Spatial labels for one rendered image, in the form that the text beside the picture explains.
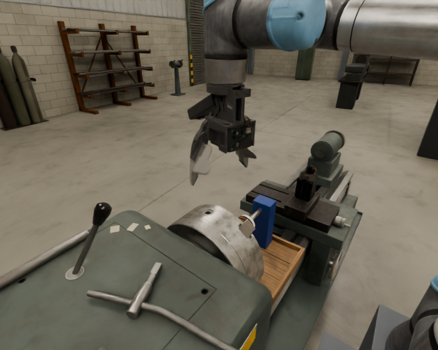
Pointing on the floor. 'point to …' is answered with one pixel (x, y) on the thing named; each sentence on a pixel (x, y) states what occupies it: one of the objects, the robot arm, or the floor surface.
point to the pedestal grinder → (176, 76)
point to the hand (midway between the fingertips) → (219, 175)
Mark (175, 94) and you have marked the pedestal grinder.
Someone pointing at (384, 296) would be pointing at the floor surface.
